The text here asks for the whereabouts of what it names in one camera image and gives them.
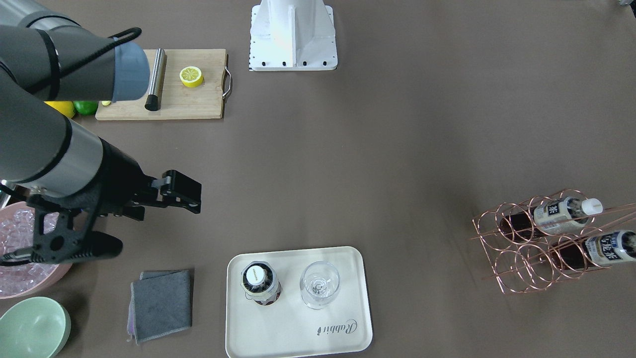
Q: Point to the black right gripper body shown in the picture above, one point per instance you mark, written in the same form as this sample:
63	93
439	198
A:
120	177

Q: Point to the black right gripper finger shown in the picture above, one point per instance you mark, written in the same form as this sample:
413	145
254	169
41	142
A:
178	184
179	202

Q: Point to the tea bottle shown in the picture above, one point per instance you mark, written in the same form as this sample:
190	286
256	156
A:
260	283
599	251

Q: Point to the copper wire bottle basket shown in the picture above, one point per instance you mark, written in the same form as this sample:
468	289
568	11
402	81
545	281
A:
523	268

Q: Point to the tea bottle near left arm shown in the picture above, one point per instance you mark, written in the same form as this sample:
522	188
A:
560	216

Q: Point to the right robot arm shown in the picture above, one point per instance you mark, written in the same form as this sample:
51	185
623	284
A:
46	56

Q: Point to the bamboo cutting board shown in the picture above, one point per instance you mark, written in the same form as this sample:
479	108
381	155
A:
177	101

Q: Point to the steel muddler black tip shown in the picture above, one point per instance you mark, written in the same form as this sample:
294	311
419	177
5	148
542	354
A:
153	99

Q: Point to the green lime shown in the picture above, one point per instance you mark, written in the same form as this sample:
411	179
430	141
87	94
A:
85	107

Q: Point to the yellow lemon lower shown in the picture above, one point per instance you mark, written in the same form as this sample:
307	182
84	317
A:
65	107

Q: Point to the grey folded cloth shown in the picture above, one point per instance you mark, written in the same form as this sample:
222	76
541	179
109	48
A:
160	304

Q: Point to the half lemon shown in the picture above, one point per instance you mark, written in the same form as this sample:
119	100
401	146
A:
191	76

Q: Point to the clear ice cubes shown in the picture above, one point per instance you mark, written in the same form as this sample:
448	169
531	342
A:
15	278

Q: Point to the pink bowl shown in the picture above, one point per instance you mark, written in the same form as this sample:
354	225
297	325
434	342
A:
54	276

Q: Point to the clear wine glass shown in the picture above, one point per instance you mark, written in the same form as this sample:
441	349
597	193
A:
319	284

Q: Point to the cream rabbit tray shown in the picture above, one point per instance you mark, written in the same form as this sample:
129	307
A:
288	328

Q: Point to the green bowl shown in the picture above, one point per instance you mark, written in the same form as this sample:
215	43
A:
37	327

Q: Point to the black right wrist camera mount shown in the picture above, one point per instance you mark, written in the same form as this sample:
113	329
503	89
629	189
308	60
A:
63	236

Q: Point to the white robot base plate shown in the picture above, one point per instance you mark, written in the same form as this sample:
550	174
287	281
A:
292	35

